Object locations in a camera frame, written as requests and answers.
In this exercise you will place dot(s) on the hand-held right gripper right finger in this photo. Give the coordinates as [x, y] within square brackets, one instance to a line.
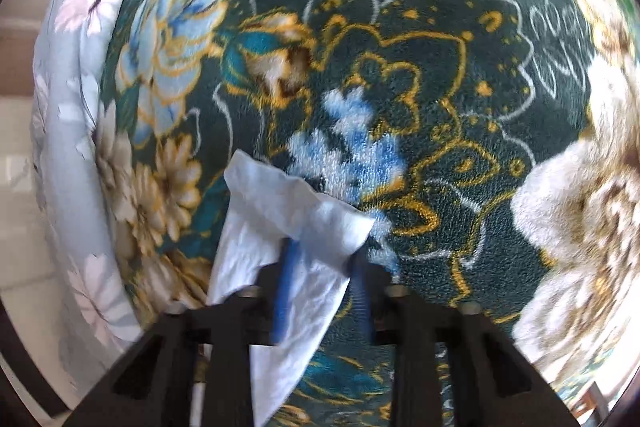
[362, 302]

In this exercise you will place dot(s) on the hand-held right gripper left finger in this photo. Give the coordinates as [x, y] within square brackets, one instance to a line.
[285, 292]

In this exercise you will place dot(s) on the white cloth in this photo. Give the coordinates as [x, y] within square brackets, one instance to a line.
[260, 217]

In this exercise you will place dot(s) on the teal floral fleece blanket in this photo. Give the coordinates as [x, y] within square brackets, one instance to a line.
[425, 82]

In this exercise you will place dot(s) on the light blue floral duvet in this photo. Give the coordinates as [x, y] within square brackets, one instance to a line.
[65, 157]

